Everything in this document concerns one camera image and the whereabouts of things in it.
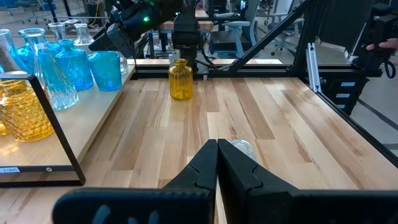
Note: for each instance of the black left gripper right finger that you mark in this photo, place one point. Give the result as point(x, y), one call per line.
point(248, 199)

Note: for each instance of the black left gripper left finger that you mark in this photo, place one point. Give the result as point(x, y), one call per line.
point(186, 202)

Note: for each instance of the clear ribbed glass vase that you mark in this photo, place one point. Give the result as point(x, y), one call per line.
point(244, 149)
point(83, 35)

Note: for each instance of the teal cylindrical glass vase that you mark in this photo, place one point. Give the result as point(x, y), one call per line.
point(105, 73)

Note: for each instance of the yellow ribbed glass vase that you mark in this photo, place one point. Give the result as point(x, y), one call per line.
point(2, 130)
point(180, 84)

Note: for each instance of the teal textured glass vase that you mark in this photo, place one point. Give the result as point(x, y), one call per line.
point(23, 57)
point(74, 68)

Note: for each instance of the clear conical glass vase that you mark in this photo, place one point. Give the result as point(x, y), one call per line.
point(59, 31)

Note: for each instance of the clear diamond-cut conical vase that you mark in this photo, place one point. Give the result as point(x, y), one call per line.
point(62, 96)

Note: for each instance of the clear smooth glass carafe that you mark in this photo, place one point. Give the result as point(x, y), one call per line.
point(4, 40)

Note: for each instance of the yellow honeycomb glass vase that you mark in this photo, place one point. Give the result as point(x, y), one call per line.
point(25, 118)

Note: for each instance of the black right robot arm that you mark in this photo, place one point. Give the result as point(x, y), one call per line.
point(186, 34)

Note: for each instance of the background wooden table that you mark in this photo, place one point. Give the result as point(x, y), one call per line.
point(206, 25)

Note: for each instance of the grey office chair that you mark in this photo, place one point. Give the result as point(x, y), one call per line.
point(230, 43)
point(283, 7)

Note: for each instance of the black drawer unit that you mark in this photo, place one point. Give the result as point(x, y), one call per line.
point(335, 102)

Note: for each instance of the white label sticker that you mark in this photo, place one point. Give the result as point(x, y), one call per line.
point(9, 170)

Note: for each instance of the black panel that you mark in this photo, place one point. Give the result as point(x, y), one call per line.
point(342, 25)

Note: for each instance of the person's hand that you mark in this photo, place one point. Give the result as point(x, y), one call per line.
point(385, 44)

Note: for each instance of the black handheld device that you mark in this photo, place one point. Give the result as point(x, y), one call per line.
point(382, 25)

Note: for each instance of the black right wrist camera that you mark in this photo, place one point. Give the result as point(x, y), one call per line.
point(115, 39)

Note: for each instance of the wooden shelf with black frame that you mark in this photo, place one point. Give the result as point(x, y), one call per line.
point(77, 130)

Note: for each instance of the black aluminium rig frame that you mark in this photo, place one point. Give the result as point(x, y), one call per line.
point(264, 71)

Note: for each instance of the silver metal bracket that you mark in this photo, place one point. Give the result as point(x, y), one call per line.
point(312, 68)

